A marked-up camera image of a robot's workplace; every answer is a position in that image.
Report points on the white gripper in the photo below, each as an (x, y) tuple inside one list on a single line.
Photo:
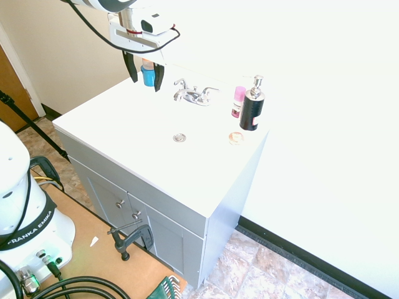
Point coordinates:
[(132, 39)]

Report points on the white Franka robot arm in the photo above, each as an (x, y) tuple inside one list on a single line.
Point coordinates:
[(18, 199)]

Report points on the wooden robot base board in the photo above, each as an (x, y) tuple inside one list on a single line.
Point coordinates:
[(103, 249)]

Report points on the blue cup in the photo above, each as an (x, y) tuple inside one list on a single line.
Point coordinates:
[(147, 72)]

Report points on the chrome faucet spout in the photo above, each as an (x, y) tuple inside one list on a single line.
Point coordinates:
[(184, 94)]

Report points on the chrome sink drain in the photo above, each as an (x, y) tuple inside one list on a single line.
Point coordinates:
[(179, 137)]

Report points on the pink capped small bottle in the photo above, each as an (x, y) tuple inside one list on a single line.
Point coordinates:
[(237, 102)]

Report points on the black soap dispenser bottle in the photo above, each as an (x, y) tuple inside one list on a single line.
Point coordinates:
[(252, 107)]

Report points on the black tripod leg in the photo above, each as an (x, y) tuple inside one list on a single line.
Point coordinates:
[(34, 127)]

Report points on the grey vanity cabinet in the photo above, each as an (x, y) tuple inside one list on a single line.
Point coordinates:
[(149, 199)]

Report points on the brown wooden door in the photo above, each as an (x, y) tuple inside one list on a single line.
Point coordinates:
[(14, 93)]

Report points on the round metal cabinet knob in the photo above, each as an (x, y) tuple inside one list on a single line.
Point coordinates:
[(120, 204), (136, 215)]

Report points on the black metal C-clamp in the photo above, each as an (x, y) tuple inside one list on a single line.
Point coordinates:
[(132, 236)]

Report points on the white paper scrap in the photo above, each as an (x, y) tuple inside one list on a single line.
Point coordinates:
[(93, 241)]

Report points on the green hex key set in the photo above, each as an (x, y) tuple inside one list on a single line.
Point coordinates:
[(166, 288)]

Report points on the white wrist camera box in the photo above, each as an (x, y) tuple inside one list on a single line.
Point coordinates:
[(156, 25)]

